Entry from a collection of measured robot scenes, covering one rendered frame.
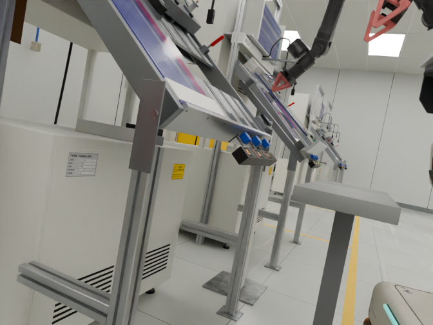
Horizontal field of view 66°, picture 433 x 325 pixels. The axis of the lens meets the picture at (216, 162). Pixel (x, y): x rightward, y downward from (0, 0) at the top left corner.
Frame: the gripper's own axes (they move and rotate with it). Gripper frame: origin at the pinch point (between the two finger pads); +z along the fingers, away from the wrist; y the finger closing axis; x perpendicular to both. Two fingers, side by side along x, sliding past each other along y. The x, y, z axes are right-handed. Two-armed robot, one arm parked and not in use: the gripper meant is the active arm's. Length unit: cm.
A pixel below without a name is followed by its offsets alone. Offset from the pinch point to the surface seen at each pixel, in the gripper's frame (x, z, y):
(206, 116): 21, 13, 74
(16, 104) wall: -124, 145, -22
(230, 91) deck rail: -4.5, 13.0, 18.1
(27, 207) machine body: 12, 59, 85
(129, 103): -32, 52, 19
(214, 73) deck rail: -15.3, 13.6, 18.2
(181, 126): 21, 18, 79
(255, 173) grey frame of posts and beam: 26.9, 25.1, 14.7
